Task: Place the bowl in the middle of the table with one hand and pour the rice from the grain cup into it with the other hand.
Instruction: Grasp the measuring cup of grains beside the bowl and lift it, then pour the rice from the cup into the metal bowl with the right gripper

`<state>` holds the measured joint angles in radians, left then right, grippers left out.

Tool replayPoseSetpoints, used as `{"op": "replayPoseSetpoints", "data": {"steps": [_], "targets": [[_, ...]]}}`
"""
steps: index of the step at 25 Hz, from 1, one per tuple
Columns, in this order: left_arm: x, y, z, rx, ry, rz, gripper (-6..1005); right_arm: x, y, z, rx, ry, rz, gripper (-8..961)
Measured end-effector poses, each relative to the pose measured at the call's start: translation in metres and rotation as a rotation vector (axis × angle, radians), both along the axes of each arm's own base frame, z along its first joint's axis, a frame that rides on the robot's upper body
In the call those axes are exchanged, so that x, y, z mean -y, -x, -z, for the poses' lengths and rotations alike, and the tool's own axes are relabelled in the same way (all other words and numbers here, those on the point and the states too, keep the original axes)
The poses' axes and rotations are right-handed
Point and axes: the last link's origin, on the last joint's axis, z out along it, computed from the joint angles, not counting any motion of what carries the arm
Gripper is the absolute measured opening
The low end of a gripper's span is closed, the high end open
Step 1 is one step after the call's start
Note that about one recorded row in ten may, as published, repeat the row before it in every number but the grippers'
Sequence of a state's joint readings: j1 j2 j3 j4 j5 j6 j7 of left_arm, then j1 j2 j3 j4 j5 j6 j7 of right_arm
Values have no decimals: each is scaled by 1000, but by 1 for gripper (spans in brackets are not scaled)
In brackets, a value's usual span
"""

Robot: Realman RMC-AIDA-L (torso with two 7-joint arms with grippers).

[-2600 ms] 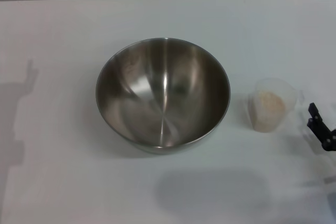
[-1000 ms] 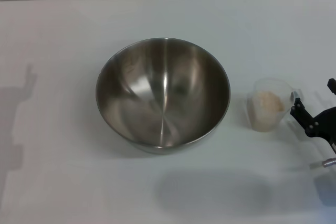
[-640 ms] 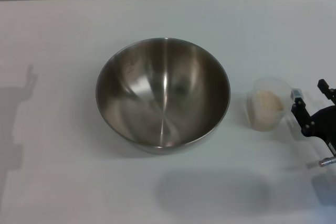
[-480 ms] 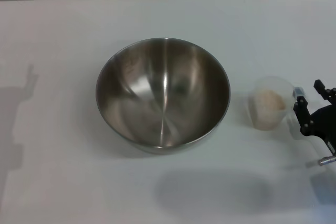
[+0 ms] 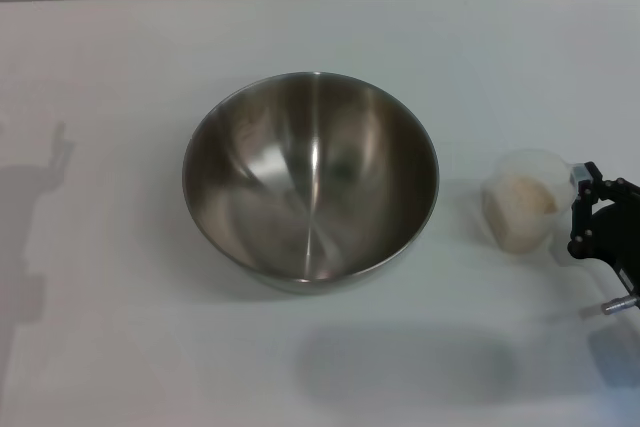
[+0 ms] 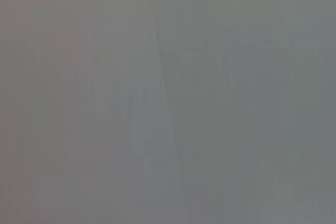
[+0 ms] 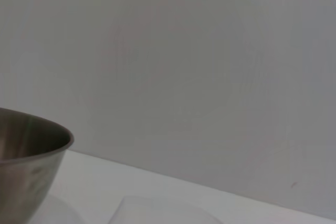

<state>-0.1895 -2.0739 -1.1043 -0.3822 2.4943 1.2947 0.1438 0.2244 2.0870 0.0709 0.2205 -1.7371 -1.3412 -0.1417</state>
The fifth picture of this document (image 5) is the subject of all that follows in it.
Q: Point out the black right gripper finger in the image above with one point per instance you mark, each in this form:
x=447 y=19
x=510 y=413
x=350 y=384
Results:
x=582 y=217
x=622 y=188

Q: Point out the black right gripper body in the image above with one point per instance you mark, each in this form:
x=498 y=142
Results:
x=617 y=237

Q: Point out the white rice grains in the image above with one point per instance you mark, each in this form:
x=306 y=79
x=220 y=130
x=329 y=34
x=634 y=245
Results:
x=520 y=207

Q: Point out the clear plastic measuring cup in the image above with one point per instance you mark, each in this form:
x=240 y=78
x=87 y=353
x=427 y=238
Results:
x=520 y=167

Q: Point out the stainless steel mixing bowl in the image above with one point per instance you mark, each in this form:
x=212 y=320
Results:
x=310 y=182

